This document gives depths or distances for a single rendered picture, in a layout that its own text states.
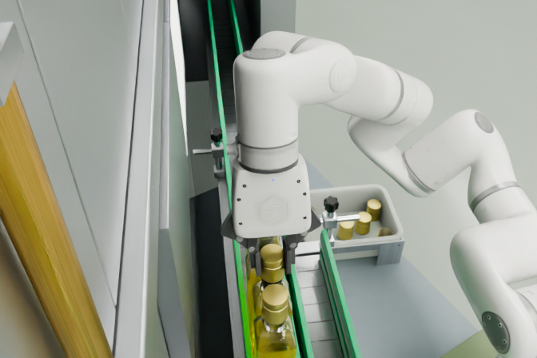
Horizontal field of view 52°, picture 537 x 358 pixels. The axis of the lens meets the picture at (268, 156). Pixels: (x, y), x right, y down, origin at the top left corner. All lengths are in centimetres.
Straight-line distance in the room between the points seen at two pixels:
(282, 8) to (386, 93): 100
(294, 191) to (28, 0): 46
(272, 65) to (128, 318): 31
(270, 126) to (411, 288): 74
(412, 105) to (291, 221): 27
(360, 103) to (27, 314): 62
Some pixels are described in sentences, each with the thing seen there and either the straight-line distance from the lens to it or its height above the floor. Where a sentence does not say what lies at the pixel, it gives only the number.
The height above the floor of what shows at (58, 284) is 158.
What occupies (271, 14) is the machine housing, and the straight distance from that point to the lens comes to 177.
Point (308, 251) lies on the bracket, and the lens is 114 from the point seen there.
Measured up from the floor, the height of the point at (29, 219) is 162.
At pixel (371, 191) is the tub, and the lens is 136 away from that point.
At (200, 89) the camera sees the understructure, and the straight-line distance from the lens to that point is 188.
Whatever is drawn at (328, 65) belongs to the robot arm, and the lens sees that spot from 66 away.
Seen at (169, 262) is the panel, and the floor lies 126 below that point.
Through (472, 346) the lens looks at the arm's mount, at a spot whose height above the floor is 83.
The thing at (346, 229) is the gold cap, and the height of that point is 81.
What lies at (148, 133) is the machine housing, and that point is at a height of 140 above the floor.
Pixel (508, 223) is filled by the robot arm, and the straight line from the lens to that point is 90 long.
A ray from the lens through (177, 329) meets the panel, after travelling 77.
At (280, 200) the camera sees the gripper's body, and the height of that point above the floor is 127.
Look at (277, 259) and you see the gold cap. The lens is 76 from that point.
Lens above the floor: 177
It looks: 41 degrees down
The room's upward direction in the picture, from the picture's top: straight up
